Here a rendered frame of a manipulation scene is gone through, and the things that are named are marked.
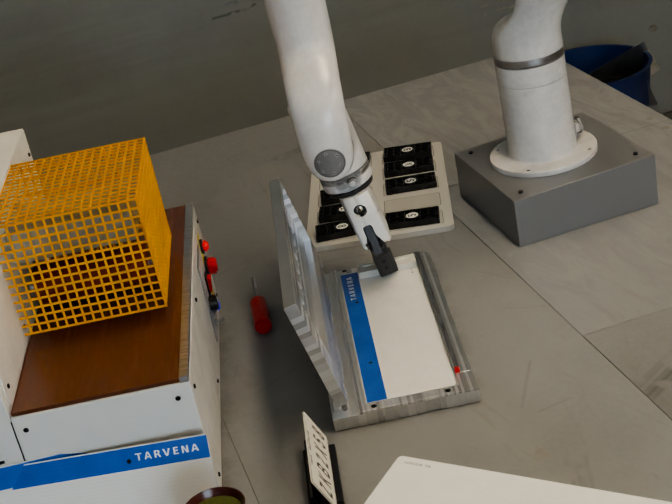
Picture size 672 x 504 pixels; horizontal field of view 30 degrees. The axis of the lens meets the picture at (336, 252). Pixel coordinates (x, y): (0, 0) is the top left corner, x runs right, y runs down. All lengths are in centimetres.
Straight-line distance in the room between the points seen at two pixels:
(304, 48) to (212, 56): 221
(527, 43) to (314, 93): 44
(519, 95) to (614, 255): 32
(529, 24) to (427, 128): 65
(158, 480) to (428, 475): 36
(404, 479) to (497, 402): 33
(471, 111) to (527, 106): 60
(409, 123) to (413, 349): 97
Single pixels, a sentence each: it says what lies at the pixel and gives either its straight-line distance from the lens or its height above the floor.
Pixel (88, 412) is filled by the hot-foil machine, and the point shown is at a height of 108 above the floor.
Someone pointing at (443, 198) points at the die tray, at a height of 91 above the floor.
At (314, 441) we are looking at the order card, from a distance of 167.
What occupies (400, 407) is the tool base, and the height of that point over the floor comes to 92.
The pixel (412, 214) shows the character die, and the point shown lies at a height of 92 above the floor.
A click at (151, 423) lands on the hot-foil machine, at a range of 162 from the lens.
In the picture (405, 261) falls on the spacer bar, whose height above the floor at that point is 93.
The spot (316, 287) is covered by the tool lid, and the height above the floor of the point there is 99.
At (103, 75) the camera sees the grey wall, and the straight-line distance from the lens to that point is 403.
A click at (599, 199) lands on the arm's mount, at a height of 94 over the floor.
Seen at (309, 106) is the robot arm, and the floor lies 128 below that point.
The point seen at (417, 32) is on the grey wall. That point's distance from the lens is 426.
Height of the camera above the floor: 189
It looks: 26 degrees down
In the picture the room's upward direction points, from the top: 12 degrees counter-clockwise
